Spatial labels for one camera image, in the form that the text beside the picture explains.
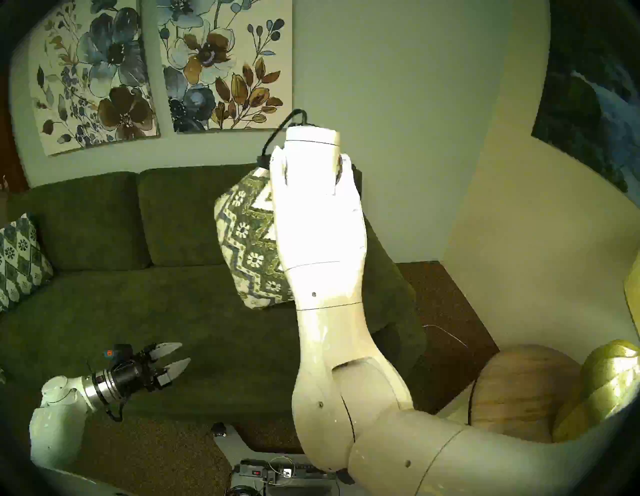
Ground wide green sofa back cushion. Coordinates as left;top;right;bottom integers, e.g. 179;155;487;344
137;164;363;268

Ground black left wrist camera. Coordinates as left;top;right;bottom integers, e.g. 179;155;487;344
103;344;135;366

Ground floral wall painting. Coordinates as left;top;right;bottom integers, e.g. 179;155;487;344
27;0;161;157
156;0;293;134

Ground black power strip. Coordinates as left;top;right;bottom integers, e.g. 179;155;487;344
235;461;338;486

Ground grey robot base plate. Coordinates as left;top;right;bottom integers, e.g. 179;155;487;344
210;422;351;496

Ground green fabric sofa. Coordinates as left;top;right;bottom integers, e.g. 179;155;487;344
0;164;428;423

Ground left floral wall painting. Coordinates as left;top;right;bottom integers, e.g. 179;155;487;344
27;0;161;157

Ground thin pale floor cord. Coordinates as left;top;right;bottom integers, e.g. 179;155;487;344
424;324;470;350

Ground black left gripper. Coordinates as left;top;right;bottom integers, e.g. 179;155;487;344
105;342;192;399

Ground yellow-green speckled lamp base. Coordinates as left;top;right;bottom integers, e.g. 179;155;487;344
551;339;640;444

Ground green white patterned throw pillow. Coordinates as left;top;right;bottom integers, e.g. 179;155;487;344
0;212;55;313
214;167;296;311

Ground round wooden side table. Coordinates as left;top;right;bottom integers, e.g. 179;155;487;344
469;344;584;443

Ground waterfall forest wall poster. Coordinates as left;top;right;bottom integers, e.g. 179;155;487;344
531;0;640;208

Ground brown wooden door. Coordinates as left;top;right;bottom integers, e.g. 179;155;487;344
0;100;29;193

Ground narrow green sofa back cushion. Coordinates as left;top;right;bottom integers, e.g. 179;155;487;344
5;171;153;273

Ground right floral wall painting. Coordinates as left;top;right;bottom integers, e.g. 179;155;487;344
156;0;293;134

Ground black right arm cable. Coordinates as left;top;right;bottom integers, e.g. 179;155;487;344
256;109;309;171

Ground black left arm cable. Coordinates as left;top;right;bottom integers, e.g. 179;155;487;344
87;362;126;424

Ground thin white looped cable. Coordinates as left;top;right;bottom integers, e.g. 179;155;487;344
267;455;297;484

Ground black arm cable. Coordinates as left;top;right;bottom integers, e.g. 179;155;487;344
87;362;126;424
256;109;309;171

